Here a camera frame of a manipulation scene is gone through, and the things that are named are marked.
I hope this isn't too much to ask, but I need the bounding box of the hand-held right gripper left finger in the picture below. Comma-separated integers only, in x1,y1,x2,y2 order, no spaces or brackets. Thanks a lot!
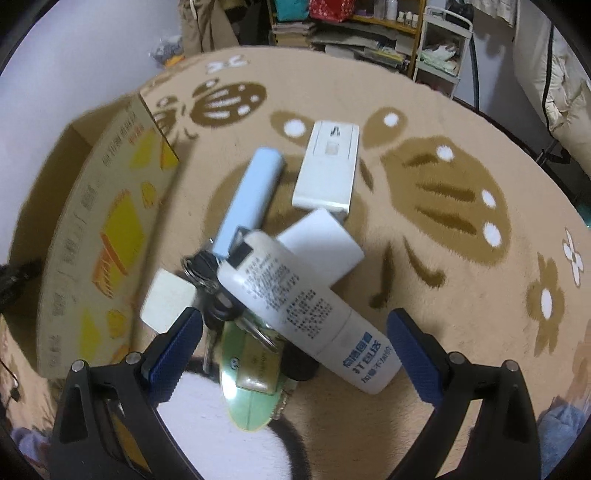
51,306,206,480

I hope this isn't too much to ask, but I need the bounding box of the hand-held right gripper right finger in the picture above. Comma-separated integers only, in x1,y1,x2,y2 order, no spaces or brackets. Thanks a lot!
386,308,541,480

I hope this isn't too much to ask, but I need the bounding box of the key bunch with black fob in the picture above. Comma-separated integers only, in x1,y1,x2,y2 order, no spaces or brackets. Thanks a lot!
140,249,319,432

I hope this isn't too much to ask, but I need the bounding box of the printed cardboard box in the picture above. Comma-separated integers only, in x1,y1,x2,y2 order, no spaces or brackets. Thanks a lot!
37,92,181,379

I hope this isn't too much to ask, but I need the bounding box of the white printed bottle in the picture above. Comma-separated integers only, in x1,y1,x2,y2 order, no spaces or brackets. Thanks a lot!
217,226,402,395

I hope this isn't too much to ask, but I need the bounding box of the beige printed blanket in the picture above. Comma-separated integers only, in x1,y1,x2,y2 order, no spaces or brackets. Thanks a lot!
0,48,591,480

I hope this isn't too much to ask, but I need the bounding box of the white flat box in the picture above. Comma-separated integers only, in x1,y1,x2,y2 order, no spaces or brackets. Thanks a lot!
276,209,365,284

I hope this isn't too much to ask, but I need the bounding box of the blue fuzzy cloth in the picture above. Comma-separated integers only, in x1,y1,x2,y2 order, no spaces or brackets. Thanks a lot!
11,427,51,480
538,401,587,480

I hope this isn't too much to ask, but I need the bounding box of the light blue power bank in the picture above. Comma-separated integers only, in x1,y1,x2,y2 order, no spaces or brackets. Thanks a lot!
212,147,283,260

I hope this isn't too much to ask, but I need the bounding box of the white rectangular device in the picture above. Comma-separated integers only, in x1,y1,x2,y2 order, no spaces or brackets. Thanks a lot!
292,120,361,217

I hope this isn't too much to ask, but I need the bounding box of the colourful toy pile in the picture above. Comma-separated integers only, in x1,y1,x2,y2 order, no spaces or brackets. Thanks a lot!
150,39,185,70

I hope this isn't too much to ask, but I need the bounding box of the white trolley cart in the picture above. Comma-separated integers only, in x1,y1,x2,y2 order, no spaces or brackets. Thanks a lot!
413,7,474,100

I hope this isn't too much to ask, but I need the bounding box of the cream quilted duvet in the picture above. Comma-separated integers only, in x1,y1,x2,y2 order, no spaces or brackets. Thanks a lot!
512,14,591,158

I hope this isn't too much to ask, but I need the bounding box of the stack of books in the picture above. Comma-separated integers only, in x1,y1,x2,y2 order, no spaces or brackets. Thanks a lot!
272,21,407,70

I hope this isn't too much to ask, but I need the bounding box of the wooden bookshelf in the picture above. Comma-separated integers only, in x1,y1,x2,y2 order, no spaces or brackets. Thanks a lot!
268,0,428,77

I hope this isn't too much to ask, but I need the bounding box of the beige hanging coat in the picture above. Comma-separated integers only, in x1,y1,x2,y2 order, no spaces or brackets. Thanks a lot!
180,0,241,58

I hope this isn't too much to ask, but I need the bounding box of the group of small bottles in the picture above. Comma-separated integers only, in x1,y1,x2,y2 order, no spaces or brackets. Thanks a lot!
374,0,421,26

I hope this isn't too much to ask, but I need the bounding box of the red gift bag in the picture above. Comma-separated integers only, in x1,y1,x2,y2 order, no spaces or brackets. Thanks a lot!
308,0,354,23

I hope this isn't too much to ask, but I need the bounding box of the teal storage container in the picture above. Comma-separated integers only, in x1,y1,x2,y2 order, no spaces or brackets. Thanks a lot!
274,0,309,24

